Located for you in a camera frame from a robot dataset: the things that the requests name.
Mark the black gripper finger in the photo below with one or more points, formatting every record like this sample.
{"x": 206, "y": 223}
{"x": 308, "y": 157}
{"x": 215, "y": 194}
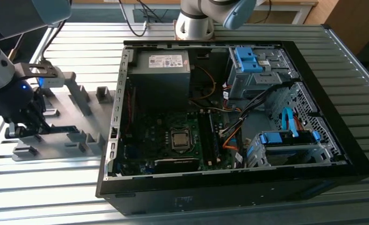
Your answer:
{"x": 42, "y": 112}
{"x": 22, "y": 130}

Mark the grey plastic parts rack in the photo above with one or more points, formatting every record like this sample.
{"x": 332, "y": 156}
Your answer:
{"x": 66, "y": 110}

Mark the green motherboard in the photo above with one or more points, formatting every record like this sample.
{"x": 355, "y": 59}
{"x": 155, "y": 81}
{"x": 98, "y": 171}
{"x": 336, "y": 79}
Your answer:
{"x": 150, "y": 145}

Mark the grey power supply with label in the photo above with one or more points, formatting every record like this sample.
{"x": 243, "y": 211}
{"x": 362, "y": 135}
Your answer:
{"x": 159, "y": 82}

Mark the silver CPU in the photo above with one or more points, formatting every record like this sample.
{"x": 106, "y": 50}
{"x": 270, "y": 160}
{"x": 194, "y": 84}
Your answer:
{"x": 181, "y": 139}

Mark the CPU socket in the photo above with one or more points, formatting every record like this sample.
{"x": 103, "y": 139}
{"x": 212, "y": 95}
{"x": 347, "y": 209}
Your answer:
{"x": 181, "y": 149}

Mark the black graphics card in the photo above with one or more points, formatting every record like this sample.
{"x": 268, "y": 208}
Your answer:
{"x": 175, "y": 165}

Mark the black open PC case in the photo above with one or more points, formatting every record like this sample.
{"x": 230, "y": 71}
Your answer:
{"x": 203, "y": 194}

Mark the large blue drive carrier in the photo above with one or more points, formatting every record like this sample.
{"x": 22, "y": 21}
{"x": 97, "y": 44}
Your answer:
{"x": 247, "y": 61}

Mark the grey metal drive cage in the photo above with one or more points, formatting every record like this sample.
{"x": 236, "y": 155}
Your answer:
{"x": 266, "y": 79}

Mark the silver metal disk bay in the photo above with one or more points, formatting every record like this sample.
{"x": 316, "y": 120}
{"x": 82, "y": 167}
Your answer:
{"x": 298, "y": 148}

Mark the small blue clip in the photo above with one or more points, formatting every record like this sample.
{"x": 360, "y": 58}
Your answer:
{"x": 316, "y": 136}

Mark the white-framed wooden desk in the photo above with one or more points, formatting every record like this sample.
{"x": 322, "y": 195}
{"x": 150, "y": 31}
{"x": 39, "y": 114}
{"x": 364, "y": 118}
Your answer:
{"x": 298, "y": 3}

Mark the wooden cabinet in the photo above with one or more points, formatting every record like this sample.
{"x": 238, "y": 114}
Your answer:
{"x": 354, "y": 23}

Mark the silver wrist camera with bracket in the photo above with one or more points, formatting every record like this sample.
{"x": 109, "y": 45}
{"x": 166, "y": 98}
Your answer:
{"x": 51, "y": 80}

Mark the perforated metal bracket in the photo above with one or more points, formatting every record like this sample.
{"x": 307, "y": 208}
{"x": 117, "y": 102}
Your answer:
{"x": 310, "y": 110}

